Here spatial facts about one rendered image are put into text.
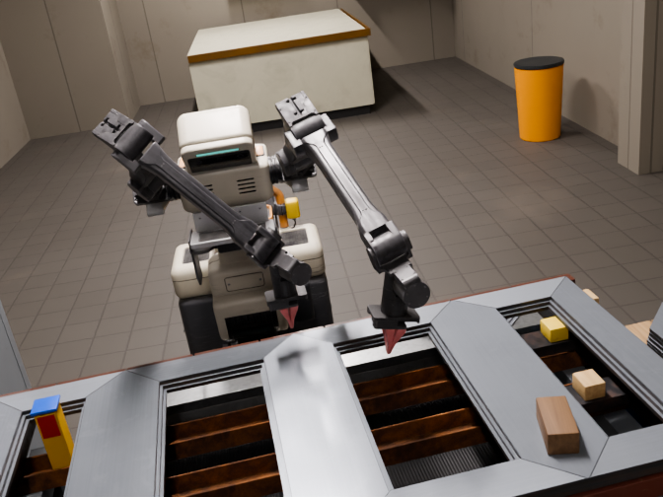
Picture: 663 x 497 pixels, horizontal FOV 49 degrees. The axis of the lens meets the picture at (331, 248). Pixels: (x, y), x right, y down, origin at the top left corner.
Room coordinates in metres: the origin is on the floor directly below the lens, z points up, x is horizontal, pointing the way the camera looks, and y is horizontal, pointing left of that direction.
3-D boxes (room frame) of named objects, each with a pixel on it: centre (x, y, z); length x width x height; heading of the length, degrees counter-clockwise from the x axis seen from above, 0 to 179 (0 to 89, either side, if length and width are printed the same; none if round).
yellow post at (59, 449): (1.48, 0.72, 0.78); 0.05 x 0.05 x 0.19; 8
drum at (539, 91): (5.84, -1.84, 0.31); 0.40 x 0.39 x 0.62; 3
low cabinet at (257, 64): (8.45, 0.28, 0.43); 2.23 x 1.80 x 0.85; 3
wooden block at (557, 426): (1.16, -0.39, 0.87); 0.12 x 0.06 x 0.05; 173
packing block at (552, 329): (1.63, -0.54, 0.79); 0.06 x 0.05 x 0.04; 8
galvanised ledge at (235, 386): (1.88, -0.04, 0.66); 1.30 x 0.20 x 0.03; 98
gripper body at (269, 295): (1.64, 0.13, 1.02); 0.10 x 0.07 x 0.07; 97
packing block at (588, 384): (1.38, -0.54, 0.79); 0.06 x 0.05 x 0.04; 8
